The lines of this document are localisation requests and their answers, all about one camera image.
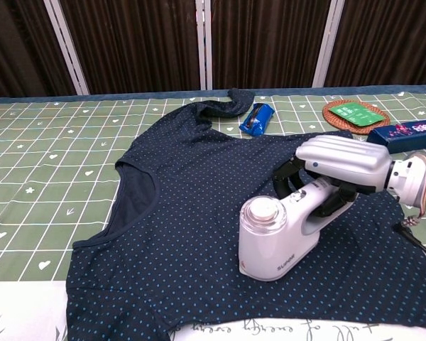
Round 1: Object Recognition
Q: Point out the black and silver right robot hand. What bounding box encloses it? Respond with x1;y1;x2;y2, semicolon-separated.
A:
272;134;393;219

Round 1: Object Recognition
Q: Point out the white partition frame post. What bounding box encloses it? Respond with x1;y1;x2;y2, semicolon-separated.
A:
195;0;214;91
42;0;90;96
311;0;346;88

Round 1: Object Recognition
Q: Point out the round woven brown coaster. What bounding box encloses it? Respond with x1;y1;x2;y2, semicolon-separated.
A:
322;100;391;136

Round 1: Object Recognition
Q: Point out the green foil packet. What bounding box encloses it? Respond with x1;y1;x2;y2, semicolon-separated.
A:
328;102;386;127

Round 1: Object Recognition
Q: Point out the long dark blue box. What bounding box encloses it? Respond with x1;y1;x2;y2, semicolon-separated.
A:
366;119;426;156

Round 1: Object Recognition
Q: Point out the black robot wrist cable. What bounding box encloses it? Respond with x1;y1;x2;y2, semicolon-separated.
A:
392;222;426;266

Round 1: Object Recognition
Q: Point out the white handheld steam iron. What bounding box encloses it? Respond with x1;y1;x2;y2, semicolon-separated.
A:
238;177;359;283

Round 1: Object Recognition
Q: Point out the teal table cover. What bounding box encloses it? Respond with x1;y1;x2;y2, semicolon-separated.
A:
0;84;426;104

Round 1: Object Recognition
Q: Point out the dark blue dotted shirt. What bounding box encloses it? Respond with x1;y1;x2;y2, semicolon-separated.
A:
65;88;426;341

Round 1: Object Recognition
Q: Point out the dark brown curtain panel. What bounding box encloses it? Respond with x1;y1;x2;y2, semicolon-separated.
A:
324;0;426;88
0;0;75;101
211;0;331;90
58;0;202;95

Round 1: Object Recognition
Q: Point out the blue snack packet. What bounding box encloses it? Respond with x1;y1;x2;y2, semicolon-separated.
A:
239;102;276;137

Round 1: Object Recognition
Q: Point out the green grid tablecloth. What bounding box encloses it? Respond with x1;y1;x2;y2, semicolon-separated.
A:
0;90;426;341

